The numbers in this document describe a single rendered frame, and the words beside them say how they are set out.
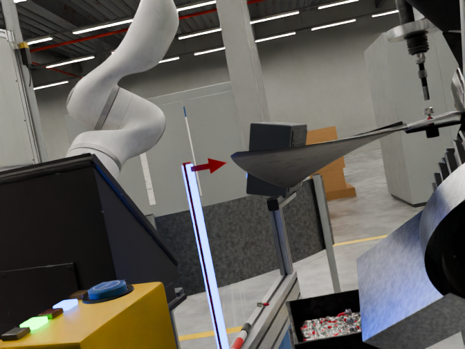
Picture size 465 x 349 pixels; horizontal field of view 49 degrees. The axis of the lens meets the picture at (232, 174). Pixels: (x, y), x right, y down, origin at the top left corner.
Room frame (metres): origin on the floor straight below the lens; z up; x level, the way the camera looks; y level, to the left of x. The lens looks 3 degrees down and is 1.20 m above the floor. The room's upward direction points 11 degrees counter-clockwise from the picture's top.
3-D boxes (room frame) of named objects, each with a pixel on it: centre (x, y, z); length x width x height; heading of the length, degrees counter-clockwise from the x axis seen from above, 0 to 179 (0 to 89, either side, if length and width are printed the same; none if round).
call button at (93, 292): (0.53, 0.15, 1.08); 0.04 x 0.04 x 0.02
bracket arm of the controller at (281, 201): (1.37, -0.12, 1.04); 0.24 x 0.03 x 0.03; 162
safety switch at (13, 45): (2.64, 0.95, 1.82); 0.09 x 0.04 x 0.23; 162
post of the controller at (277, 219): (1.27, -0.09, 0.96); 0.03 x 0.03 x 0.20; 72
